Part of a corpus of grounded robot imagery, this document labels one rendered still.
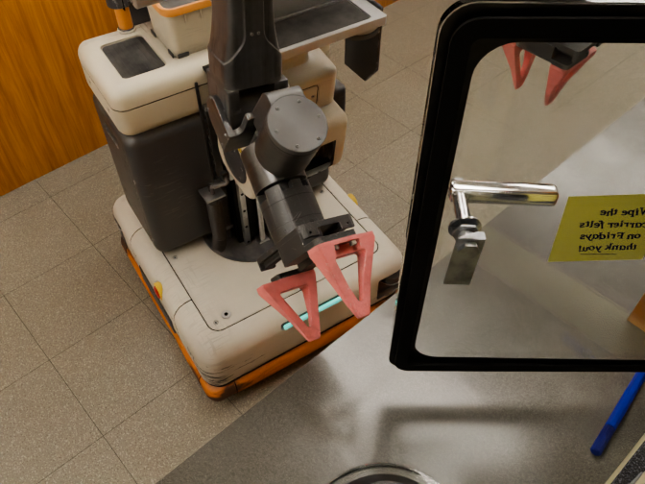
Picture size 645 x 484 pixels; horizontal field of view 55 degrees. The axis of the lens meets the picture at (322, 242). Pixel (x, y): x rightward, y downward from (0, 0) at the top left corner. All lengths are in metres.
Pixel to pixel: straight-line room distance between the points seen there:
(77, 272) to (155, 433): 0.64
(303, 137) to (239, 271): 1.10
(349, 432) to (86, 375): 1.30
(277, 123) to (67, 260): 1.67
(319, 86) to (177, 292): 0.69
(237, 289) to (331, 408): 0.95
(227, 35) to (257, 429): 0.40
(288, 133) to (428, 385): 0.32
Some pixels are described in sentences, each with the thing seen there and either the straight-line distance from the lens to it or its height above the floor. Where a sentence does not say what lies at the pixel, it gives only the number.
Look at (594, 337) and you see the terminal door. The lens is 0.65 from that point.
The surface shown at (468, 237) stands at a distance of 0.48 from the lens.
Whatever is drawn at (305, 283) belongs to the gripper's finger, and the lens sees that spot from 0.68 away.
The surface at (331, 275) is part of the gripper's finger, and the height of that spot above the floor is 1.12.
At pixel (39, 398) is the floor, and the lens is 1.91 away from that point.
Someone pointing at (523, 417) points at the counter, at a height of 0.94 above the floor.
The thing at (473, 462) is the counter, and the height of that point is 0.94.
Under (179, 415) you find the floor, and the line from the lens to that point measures 1.77.
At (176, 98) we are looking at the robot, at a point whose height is 0.75.
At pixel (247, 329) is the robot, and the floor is 0.27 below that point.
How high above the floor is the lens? 1.56
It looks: 49 degrees down
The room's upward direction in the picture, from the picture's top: straight up
